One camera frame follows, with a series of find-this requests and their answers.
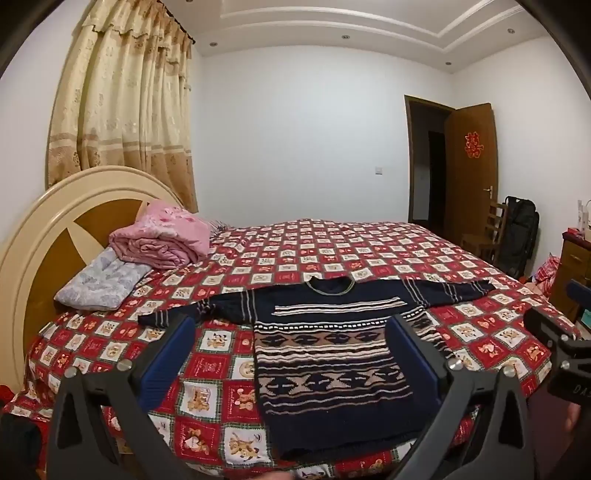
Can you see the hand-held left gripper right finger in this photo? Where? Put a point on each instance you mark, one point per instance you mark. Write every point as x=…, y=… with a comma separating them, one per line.
x=418, y=364

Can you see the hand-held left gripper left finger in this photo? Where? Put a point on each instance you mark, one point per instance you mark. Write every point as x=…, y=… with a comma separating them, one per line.
x=168, y=355

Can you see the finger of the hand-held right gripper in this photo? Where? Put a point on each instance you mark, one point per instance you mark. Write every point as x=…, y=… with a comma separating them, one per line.
x=542, y=325
x=579, y=290

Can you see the navy patterned knit sweater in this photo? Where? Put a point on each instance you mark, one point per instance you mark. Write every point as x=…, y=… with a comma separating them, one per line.
x=323, y=360

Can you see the wooden cabinet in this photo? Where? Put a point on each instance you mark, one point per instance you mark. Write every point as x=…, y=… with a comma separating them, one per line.
x=572, y=272

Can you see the red patterned cloth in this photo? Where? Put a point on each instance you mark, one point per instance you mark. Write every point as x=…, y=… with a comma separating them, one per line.
x=547, y=274

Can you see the white object on cabinet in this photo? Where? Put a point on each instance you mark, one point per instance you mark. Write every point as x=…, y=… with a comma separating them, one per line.
x=584, y=219

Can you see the black bag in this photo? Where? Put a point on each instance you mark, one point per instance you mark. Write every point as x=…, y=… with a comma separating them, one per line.
x=519, y=235

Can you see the grey floral pillow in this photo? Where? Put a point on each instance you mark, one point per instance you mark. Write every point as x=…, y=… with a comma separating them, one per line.
x=101, y=281

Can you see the wooden chair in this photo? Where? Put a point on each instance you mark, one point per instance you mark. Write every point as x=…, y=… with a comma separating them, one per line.
x=480, y=240

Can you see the pink folded quilt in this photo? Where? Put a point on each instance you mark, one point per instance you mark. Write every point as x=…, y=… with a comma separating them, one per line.
x=161, y=240

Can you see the red printed checked blanket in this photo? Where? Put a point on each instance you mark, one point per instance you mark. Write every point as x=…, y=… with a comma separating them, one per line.
x=323, y=249

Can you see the brown wooden door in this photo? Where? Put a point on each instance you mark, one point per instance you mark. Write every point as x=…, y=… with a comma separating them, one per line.
x=471, y=184

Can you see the cream and brown headboard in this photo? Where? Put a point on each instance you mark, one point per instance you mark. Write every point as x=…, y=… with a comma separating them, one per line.
x=41, y=240

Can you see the dark cloth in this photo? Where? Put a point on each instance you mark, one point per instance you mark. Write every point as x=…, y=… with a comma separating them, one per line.
x=18, y=447

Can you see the red paper door decoration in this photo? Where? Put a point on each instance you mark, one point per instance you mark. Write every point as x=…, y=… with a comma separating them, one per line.
x=473, y=144

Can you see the beige patterned curtain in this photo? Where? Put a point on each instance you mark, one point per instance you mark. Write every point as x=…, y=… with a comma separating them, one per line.
x=124, y=101

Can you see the dark curtain rod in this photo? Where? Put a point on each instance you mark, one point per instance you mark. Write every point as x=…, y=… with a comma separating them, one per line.
x=182, y=25

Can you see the dark wooden door frame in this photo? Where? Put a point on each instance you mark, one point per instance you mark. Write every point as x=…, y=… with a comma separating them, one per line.
x=408, y=157

